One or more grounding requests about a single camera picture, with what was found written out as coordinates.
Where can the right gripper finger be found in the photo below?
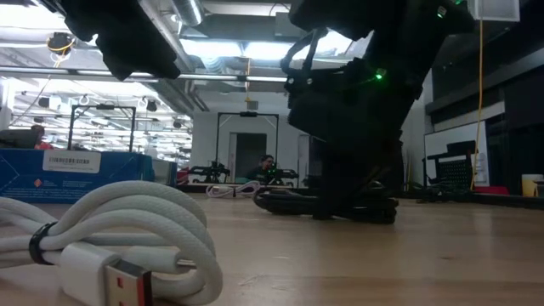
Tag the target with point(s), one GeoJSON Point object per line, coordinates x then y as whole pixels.
{"type": "Point", "coordinates": [389, 161]}
{"type": "Point", "coordinates": [327, 178]}

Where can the black background robot arm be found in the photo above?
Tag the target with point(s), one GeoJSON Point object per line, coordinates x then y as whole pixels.
{"type": "Point", "coordinates": [210, 171]}
{"type": "Point", "coordinates": [285, 174]}

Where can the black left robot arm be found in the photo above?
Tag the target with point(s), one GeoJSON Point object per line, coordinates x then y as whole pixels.
{"type": "Point", "coordinates": [85, 17]}

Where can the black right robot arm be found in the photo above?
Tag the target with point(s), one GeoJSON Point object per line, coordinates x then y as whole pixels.
{"type": "Point", "coordinates": [404, 21]}

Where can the person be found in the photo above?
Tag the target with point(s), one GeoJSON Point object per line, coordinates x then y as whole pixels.
{"type": "Point", "coordinates": [265, 163]}
{"type": "Point", "coordinates": [39, 136]}

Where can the black perforated cart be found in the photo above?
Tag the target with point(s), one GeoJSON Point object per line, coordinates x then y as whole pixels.
{"type": "Point", "coordinates": [455, 170]}

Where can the whiteboard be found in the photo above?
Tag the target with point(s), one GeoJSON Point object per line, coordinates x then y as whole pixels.
{"type": "Point", "coordinates": [450, 134]}

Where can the round black ceiling fixture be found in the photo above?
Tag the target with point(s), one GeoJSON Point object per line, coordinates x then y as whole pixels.
{"type": "Point", "coordinates": [60, 42]}

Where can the grey ceiling pipe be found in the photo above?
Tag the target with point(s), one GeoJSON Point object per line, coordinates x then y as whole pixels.
{"type": "Point", "coordinates": [51, 70]}

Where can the hanging outlet box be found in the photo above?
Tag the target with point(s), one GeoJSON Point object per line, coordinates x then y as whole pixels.
{"type": "Point", "coordinates": [251, 104]}

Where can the red object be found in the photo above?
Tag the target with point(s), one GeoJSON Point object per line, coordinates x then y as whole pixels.
{"type": "Point", "coordinates": [491, 190]}

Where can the yellow cup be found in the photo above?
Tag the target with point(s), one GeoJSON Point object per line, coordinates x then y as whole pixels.
{"type": "Point", "coordinates": [531, 186]}

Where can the blue game controller box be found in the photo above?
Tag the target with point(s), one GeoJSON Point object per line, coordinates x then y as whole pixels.
{"type": "Point", "coordinates": [25, 178]}

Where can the white ceiling box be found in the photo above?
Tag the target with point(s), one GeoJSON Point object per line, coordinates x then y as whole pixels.
{"type": "Point", "coordinates": [495, 9]}

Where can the black gantry frame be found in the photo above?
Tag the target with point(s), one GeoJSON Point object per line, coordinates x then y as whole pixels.
{"type": "Point", "coordinates": [102, 106]}
{"type": "Point", "coordinates": [247, 114]}

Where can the silver ventilation duct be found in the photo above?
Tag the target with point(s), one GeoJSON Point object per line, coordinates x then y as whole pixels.
{"type": "Point", "coordinates": [189, 10]}

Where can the black aluminium table frame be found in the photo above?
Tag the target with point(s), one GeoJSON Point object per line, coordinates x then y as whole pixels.
{"type": "Point", "coordinates": [489, 200]}

